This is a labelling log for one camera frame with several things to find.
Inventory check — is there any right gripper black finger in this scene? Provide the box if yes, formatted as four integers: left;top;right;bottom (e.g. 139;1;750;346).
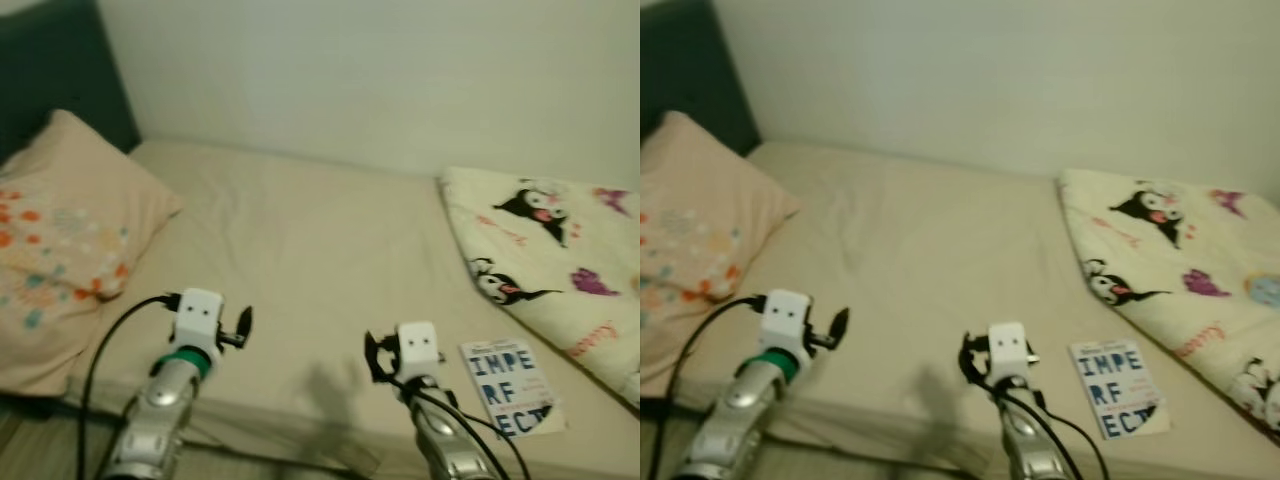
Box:
364;332;399;386
960;332;993;386

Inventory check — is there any white book with blue letters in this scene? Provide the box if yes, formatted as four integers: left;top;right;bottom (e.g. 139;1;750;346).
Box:
460;338;566;439
1068;338;1169;441

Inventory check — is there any pink patterned pillow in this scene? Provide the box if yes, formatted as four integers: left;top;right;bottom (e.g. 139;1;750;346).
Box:
640;110;801;381
0;108;184;396

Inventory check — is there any beige sheeted bed mattress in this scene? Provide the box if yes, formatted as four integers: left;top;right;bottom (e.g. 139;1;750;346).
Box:
700;140;1280;480
60;138;641;480

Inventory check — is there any cream cartoon print quilt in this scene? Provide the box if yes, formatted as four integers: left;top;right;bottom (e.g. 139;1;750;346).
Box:
440;165;641;406
1058;168;1280;446

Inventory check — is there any blue-grey upholstered headboard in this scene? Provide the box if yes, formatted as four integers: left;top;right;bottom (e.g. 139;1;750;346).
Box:
0;0;141;166
640;0;761;156

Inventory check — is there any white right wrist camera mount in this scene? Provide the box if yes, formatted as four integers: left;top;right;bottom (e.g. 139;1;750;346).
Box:
395;322;443;379
987;322;1033;379

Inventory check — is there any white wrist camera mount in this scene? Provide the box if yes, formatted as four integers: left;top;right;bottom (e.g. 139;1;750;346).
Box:
395;322;443;379
760;290;816;361
987;322;1033;379
170;288;226;361

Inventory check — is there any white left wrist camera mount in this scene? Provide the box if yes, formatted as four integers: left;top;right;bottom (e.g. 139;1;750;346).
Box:
170;288;226;361
760;290;816;361

